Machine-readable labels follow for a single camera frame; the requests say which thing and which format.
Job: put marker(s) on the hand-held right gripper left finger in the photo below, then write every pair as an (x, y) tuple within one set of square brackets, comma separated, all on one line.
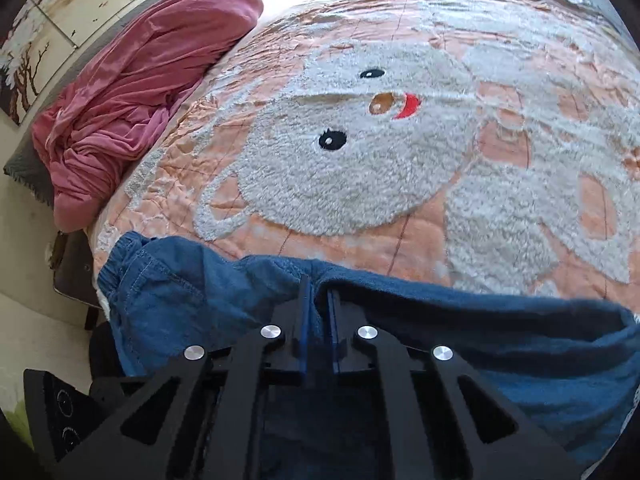
[(303, 320)]

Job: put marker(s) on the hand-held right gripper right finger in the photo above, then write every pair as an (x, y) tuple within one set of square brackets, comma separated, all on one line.
[(332, 330)]

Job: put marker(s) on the blue denim pants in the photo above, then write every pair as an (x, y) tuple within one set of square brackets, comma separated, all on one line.
[(200, 305)]

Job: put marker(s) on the dark chair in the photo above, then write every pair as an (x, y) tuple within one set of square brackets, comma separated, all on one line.
[(75, 270)]

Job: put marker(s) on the printed bear blanket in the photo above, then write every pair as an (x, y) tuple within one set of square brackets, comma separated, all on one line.
[(350, 185)]

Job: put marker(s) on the pink blanket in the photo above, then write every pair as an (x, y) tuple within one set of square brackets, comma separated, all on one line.
[(135, 85)]

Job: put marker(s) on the blossom tree wall painting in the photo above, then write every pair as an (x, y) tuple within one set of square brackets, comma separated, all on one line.
[(65, 15)]

